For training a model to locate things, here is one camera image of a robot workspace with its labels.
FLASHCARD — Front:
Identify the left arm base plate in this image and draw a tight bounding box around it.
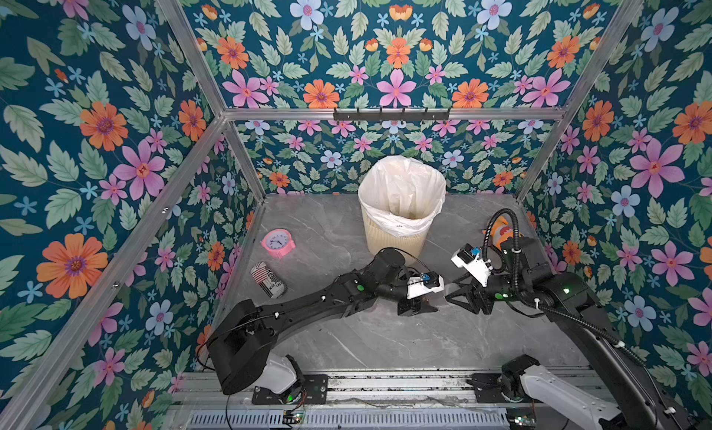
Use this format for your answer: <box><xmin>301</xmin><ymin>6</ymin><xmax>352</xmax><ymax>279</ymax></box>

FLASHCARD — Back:
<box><xmin>251</xmin><ymin>374</ymin><xmax>329</xmax><ymax>406</ymax></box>

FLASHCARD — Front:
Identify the cream ribbed trash bin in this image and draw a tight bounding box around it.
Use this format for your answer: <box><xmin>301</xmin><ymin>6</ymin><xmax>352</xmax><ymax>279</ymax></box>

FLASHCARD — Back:
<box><xmin>361</xmin><ymin>205</ymin><xmax>441</xmax><ymax>257</ymax></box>

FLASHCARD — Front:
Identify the black corrugated cable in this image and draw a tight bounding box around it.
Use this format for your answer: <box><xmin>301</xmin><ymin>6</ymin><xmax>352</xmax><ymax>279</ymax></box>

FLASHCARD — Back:
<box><xmin>482</xmin><ymin>208</ymin><xmax>646</xmax><ymax>367</ymax></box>

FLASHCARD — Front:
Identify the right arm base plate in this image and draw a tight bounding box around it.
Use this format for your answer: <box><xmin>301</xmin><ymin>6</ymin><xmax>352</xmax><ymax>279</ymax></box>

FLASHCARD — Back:
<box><xmin>465</xmin><ymin>372</ymin><xmax>539</xmax><ymax>403</ymax></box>

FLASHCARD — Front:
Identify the white plastic bin liner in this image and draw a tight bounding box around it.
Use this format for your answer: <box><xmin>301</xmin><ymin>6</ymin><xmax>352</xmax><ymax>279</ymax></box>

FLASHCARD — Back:
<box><xmin>357</xmin><ymin>155</ymin><xmax>447</xmax><ymax>238</ymax></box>

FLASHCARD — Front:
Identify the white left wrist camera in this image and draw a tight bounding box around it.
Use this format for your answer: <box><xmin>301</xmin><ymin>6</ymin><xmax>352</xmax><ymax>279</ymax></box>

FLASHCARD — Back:
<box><xmin>407</xmin><ymin>272</ymin><xmax>444</xmax><ymax>300</ymax></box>

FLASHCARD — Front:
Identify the pink alarm clock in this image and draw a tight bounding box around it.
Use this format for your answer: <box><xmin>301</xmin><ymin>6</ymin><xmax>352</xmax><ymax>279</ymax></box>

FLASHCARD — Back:
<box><xmin>261</xmin><ymin>229</ymin><xmax>296</xmax><ymax>259</ymax></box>

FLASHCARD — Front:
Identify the striped flag pattern can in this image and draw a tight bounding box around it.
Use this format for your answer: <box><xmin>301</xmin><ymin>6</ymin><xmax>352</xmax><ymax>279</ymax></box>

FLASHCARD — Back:
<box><xmin>250</xmin><ymin>261</ymin><xmax>287</xmax><ymax>298</ymax></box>

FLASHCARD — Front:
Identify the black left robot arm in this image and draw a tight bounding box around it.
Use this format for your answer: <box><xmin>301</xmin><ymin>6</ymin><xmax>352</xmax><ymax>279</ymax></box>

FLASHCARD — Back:
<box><xmin>205</xmin><ymin>247</ymin><xmax>445</xmax><ymax>396</ymax></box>

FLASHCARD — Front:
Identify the orange plush toy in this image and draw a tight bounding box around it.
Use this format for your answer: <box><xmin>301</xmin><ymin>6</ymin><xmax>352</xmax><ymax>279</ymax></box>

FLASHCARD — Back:
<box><xmin>483</xmin><ymin>212</ymin><xmax>521</xmax><ymax>249</ymax></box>

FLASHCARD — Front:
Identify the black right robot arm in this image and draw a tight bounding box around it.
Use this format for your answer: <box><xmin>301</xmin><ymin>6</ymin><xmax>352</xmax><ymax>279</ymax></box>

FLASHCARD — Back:
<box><xmin>447</xmin><ymin>238</ymin><xmax>711</xmax><ymax>429</ymax></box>

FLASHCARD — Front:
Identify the black hook rail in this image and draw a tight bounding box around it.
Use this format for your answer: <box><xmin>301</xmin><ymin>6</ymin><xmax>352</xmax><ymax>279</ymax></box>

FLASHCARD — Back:
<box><xmin>332</xmin><ymin>107</ymin><xmax>451</xmax><ymax>123</ymax></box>

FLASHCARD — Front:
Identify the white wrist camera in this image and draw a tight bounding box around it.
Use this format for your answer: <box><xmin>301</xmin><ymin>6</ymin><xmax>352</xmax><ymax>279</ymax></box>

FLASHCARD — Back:
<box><xmin>451</xmin><ymin>244</ymin><xmax>493</xmax><ymax>287</ymax></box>
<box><xmin>407</xmin><ymin>272</ymin><xmax>444</xmax><ymax>300</ymax></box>

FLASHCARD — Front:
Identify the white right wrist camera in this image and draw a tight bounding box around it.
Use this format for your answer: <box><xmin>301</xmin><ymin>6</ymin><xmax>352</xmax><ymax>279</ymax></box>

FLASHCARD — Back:
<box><xmin>451</xmin><ymin>244</ymin><xmax>493</xmax><ymax>287</ymax></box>

